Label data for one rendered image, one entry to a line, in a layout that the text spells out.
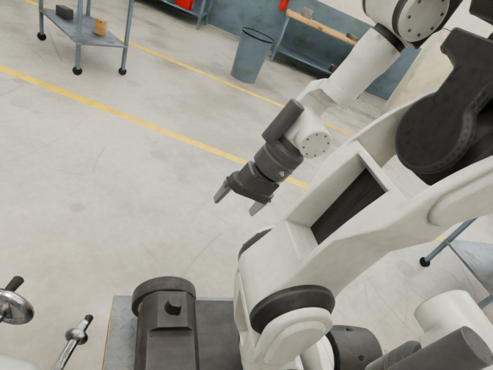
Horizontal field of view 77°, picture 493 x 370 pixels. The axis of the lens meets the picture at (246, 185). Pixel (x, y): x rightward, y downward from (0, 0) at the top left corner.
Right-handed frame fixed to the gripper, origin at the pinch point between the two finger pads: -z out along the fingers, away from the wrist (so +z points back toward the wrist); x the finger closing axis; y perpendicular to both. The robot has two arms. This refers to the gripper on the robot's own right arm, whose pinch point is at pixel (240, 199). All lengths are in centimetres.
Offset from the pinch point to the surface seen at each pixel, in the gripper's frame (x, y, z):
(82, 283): 7, -36, -105
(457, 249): -223, -49, -8
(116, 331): 5, 5, -61
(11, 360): 33, 25, -31
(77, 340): 19, 13, -49
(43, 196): 33, -92, -115
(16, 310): 34, 11, -42
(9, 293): 37, 10, -37
